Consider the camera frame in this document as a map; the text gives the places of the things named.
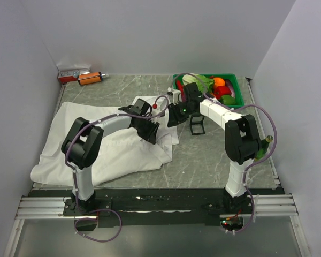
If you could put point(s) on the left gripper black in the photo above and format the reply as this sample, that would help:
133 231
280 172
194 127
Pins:
151 134

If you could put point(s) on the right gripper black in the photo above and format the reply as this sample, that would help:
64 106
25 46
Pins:
174 118

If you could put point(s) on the white garment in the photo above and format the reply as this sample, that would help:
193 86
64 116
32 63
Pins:
121 153

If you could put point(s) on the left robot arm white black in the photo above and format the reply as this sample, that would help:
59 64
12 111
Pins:
82 145

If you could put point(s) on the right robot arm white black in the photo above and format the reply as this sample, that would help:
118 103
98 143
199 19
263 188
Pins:
241 134

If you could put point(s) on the toy red chili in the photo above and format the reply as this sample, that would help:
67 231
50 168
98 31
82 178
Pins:
179 86

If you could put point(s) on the toy cabbage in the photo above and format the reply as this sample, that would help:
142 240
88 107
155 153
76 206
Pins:
204 84

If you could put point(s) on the toy red bell pepper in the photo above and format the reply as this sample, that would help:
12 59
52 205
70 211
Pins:
221 91

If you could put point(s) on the toy green bell pepper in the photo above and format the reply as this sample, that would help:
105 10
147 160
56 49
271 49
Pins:
227 100

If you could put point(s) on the toy orange fruit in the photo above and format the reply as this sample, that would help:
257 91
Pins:
218 82

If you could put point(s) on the toy purple eggplant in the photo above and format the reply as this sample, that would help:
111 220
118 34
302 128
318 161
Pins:
229 84

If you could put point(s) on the green plastic basket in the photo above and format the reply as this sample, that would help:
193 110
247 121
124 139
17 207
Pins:
229 76

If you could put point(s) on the orange cylinder tool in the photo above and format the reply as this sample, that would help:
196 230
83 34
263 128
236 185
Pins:
91 78

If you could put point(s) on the green glass bottle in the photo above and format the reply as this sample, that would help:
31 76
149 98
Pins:
264 147

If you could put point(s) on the red white carton box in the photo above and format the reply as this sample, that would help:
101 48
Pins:
70 73

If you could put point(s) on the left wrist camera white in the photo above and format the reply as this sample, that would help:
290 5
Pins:
157 111

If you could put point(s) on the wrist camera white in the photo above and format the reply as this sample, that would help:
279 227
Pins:
157 111
174 95

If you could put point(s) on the small black frame stand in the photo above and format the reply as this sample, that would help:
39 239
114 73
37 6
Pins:
196 124

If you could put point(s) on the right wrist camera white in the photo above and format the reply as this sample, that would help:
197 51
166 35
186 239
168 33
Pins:
174 95

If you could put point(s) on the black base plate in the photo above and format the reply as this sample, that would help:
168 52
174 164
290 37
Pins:
152 206

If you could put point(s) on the aluminium rail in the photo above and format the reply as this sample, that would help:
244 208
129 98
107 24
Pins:
53 208

